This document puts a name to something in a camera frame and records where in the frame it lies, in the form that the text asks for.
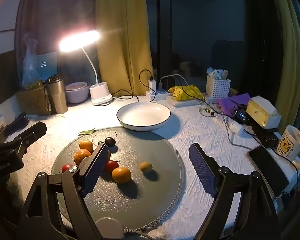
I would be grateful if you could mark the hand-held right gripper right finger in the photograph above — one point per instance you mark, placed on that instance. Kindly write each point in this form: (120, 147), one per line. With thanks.
(202, 167)

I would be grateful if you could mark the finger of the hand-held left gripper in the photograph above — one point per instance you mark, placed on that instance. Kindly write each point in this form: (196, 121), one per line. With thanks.
(31, 132)

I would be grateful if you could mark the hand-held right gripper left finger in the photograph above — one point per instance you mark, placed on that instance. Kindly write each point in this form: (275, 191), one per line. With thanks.
(96, 170)

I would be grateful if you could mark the red cherry tomato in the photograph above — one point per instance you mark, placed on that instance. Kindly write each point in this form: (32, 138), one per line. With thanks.
(112, 165)
(66, 168)

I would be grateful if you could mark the orange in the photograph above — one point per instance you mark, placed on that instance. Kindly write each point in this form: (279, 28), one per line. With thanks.
(86, 145)
(81, 156)
(121, 175)

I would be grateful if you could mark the dark cherry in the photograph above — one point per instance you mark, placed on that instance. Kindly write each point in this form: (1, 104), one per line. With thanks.
(110, 141)

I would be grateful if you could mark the small yellow fruit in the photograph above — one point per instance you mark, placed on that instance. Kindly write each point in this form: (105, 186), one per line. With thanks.
(146, 167)

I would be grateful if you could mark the white bowl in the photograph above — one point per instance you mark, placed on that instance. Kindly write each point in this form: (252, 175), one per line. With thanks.
(142, 115)

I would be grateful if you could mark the black round case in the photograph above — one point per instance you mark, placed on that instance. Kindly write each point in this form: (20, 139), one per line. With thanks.
(17, 122)

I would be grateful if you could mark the brown paper bag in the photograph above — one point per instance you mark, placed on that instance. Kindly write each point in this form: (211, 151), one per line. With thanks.
(31, 102)

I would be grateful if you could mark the white textured tablecloth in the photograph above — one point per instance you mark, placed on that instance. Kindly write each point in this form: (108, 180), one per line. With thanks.
(202, 130)

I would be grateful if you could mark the green leaf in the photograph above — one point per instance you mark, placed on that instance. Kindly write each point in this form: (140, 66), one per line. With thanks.
(86, 132)

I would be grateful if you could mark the small white bottle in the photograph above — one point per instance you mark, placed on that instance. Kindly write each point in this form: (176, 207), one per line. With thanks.
(236, 128)

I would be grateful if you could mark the small metal keys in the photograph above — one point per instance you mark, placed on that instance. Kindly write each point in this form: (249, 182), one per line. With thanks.
(207, 111)

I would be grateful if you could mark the round grey mat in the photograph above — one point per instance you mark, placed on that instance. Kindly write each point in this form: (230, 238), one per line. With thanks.
(145, 200)

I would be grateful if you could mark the pale purple bowl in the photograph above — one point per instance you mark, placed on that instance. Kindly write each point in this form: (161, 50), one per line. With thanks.
(76, 95)

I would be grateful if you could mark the white round charger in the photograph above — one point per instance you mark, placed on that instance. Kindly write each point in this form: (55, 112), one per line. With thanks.
(107, 227)

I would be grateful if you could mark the small black device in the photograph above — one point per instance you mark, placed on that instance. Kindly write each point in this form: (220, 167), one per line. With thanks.
(241, 116)

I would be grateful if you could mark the black smartphone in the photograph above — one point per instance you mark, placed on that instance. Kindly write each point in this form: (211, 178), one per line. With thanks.
(267, 167)

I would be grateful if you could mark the flat white box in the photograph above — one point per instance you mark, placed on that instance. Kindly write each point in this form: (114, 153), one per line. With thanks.
(187, 103)

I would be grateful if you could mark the clear plastic bag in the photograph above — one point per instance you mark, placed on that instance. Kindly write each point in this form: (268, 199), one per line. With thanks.
(30, 65)

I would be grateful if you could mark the teal box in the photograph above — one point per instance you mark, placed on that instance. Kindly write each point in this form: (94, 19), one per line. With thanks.
(48, 65)

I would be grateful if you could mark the purple cloth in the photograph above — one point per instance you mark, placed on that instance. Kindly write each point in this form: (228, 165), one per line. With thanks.
(232, 102)

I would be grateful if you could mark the black box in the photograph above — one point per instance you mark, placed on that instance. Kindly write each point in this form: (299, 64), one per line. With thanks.
(267, 137)

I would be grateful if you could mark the white desk lamp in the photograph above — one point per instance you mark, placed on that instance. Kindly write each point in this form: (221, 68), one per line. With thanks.
(101, 95)

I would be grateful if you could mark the yellow printed bag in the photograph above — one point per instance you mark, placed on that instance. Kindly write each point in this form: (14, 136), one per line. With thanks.
(187, 92)

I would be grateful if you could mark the white perforated basket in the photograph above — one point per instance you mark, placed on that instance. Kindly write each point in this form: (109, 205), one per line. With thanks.
(218, 88)

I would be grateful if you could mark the yellow and white tissue box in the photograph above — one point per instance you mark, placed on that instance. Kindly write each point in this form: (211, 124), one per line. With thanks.
(260, 110)

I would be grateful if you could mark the white power strip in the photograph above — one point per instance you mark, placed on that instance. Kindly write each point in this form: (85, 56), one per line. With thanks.
(162, 95)

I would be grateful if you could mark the black charger plug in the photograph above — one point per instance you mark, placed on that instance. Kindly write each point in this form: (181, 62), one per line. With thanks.
(168, 83)

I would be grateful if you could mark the white mug with cartoon print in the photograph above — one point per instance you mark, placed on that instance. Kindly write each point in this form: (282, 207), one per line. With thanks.
(290, 142)

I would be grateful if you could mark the pile of small packets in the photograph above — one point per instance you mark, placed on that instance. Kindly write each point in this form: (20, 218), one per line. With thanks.
(216, 73)

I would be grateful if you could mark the white charger plug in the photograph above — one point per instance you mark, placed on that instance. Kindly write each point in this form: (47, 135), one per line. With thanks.
(152, 85)

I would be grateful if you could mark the yellow curtain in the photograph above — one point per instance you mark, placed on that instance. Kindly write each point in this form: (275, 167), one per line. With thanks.
(122, 42)
(287, 55)

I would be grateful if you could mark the black window frame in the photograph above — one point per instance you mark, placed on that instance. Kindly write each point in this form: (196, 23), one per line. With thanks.
(165, 30)

